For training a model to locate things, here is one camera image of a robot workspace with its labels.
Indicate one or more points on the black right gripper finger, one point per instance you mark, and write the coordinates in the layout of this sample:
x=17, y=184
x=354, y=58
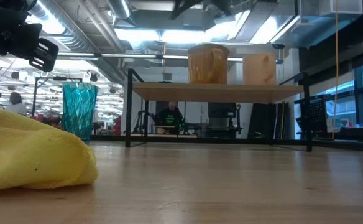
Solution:
x=184, y=7

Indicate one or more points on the amber glass mug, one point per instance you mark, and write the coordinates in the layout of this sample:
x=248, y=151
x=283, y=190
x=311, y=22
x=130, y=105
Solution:
x=208, y=63

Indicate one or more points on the peach ceramic mug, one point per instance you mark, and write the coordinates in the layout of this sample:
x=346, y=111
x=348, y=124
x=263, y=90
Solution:
x=259, y=70

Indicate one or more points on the teal faceted plastic tumbler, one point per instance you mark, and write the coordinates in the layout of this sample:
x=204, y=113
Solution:
x=79, y=112

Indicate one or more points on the wooden shelf with black legs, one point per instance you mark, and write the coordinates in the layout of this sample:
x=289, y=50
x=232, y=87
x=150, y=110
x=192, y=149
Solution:
x=215, y=91

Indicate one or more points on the person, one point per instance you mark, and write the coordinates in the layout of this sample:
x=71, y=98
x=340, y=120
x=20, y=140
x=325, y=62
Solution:
x=16, y=104
x=170, y=116

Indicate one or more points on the yellow microfibre cloth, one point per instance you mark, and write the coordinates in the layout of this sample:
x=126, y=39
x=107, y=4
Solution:
x=29, y=152

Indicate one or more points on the black perforated cart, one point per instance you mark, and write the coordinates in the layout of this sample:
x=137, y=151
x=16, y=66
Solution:
x=315, y=115

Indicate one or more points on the silver ceiling duct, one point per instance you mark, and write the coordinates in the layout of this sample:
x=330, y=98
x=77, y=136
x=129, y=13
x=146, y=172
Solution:
x=121, y=7

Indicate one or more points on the black metal rig frame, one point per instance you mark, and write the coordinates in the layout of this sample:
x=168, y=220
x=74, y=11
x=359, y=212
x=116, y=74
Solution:
x=225, y=140

